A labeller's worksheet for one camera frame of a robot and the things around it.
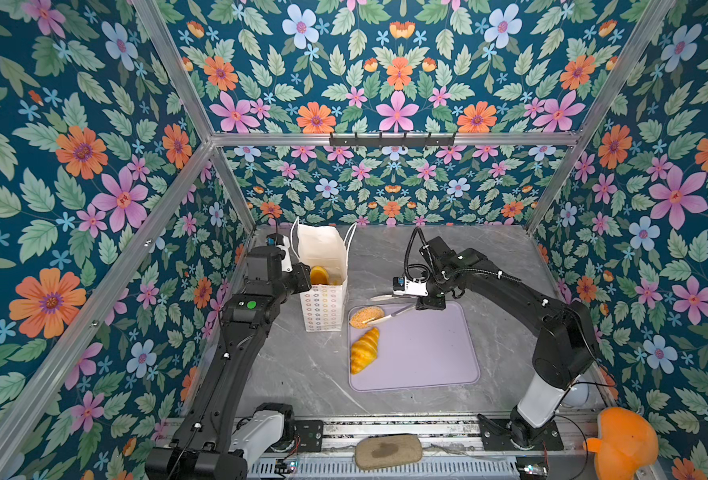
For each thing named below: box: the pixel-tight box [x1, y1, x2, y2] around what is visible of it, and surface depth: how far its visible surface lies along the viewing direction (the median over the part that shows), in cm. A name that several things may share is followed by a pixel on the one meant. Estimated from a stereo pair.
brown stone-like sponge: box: [355, 434, 422, 470], surface depth 70 cm
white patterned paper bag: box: [290, 216, 357, 332], surface depth 85 cm
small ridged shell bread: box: [310, 265, 330, 285], surface depth 100 cm
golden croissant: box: [350, 327, 379, 375], surface depth 86 cm
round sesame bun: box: [349, 306, 385, 329], surface depth 92 cm
